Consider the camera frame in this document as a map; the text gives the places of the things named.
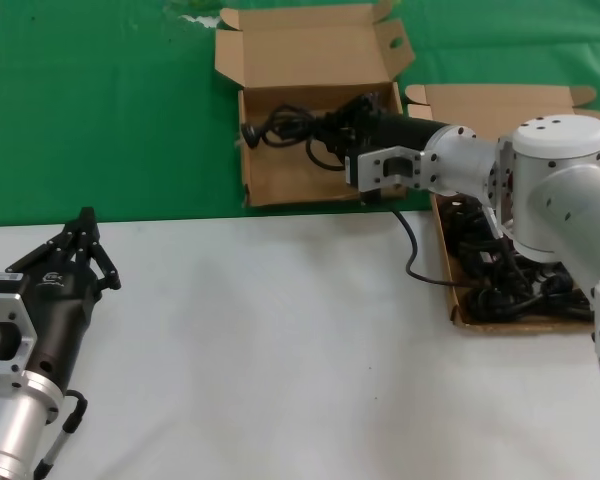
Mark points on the small white scrap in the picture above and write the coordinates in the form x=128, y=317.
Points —
x=202, y=20

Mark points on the open cardboard box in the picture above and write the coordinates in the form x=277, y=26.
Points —
x=300, y=50
x=460, y=105

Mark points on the silver left camera bracket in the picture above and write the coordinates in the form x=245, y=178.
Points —
x=21, y=322

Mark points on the silver camera bracket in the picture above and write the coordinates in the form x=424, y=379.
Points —
x=21, y=322
x=370, y=170

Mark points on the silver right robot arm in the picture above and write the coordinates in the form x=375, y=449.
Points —
x=560, y=150

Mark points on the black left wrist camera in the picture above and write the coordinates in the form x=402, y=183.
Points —
x=2, y=287

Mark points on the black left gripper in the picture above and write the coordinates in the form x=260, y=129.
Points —
x=62, y=322

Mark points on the silver right camera bracket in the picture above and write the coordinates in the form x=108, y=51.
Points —
x=370, y=170

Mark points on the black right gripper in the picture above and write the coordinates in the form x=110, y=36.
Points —
x=400, y=131

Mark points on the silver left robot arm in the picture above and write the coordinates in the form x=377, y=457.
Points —
x=15, y=430

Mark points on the green table cloth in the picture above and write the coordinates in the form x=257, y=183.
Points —
x=80, y=125

